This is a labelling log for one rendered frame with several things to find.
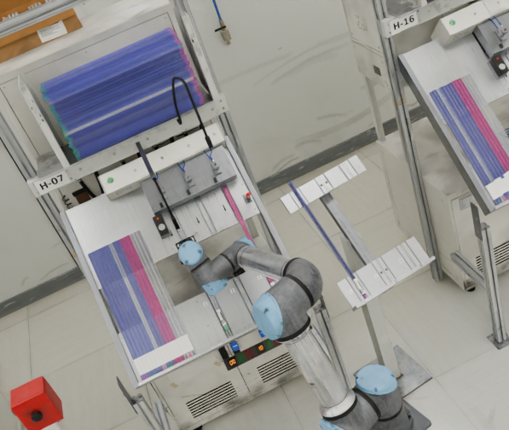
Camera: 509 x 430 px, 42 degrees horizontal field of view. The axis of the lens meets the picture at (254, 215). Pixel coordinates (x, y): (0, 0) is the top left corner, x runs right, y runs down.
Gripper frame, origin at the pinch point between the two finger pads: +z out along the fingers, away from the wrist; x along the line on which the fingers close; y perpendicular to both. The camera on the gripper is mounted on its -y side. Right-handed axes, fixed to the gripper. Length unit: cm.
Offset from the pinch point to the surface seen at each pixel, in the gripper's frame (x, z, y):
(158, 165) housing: -3.1, 1.4, 36.5
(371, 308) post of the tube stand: -55, 15, -49
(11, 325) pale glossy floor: 120, 184, 8
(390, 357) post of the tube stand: -57, 32, -75
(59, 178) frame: 31, -2, 46
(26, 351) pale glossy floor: 111, 156, -10
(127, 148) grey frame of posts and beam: 4.5, -1.8, 46.2
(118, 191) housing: 14.2, 3.2, 33.9
